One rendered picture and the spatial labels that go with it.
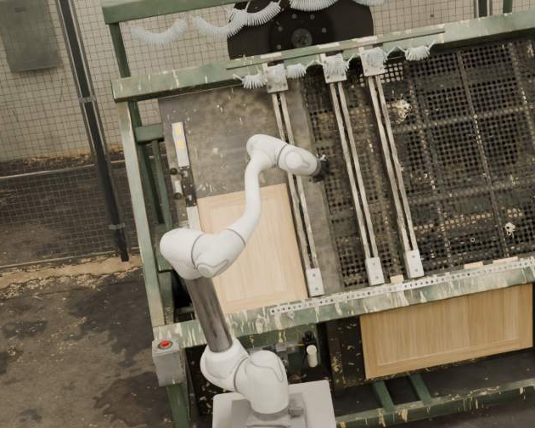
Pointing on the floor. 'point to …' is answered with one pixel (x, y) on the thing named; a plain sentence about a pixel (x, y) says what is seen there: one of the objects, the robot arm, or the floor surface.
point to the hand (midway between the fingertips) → (329, 172)
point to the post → (178, 406)
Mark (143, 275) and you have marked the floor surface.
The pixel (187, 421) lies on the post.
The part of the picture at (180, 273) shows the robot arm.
